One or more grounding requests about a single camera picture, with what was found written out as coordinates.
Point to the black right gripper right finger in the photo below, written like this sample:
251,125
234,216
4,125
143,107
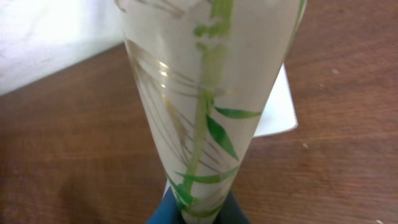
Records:
231,212

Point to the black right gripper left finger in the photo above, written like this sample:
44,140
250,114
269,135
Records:
167,212

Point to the white cream tube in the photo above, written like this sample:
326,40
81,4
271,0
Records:
204,70

